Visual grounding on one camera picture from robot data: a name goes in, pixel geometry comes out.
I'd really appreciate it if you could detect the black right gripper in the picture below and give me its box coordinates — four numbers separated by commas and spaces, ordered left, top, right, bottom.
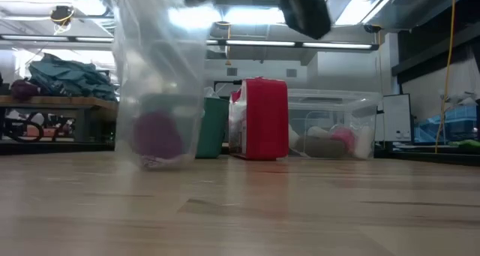
180, 0, 333, 41

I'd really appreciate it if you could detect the clear plastic zip bag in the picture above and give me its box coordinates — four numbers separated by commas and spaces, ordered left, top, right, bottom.
112, 0, 209, 170

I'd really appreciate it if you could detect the purple bandage roll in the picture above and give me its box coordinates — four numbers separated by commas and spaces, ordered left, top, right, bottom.
133, 111, 185, 161

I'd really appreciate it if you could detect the white bandage roll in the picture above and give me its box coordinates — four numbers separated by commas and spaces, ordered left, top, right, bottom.
287, 124, 301, 149
307, 126, 331, 138
354, 126, 376, 160

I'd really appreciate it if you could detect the dark brown bandage roll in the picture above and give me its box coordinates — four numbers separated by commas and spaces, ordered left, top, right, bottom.
298, 137, 346, 159

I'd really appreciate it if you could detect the red bandage roll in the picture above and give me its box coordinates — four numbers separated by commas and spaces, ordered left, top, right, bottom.
331, 127, 356, 152

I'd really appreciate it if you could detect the long ceiling light bar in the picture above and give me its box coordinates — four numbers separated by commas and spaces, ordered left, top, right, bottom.
0, 33, 380, 50

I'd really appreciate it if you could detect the teal plastic bin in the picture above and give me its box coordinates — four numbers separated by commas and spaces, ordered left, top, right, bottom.
139, 93, 230, 159

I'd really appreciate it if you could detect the red first aid case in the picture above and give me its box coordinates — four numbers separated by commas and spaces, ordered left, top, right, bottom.
228, 77, 290, 161

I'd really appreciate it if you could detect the yellow black ceiling coil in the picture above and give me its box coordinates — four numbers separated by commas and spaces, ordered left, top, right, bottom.
49, 5, 76, 27

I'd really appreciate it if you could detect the teal cloth pile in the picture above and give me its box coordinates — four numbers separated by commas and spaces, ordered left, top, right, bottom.
28, 53, 118, 103

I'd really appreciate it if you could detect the clear plastic storage box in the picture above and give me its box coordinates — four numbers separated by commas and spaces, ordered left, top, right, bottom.
286, 89, 383, 160

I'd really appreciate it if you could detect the wooden workbench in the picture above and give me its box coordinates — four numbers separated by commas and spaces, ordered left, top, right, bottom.
0, 95, 119, 143

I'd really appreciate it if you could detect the dark purple cloth bundle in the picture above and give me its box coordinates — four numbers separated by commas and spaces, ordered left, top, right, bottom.
9, 78, 41, 101

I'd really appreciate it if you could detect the white panel board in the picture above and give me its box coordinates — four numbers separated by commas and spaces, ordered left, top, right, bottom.
382, 93, 413, 143

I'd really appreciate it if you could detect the black side beam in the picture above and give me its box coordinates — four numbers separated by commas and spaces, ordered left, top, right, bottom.
391, 0, 480, 77

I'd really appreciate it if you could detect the blue plastic crate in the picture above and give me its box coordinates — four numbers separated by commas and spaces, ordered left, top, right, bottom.
414, 104, 479, 143

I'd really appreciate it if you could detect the green object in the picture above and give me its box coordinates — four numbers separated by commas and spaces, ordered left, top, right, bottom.
448, 138, 480, 150

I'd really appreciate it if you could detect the black tube handle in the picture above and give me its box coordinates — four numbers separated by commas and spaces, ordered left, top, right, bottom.
212, 79, 244, 98

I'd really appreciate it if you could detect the black hose loop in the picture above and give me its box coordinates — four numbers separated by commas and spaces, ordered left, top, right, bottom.
0, 117, 44, 143

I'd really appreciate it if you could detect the yellow cable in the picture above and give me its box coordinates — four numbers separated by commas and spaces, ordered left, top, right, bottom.
434, 0, 457, 154

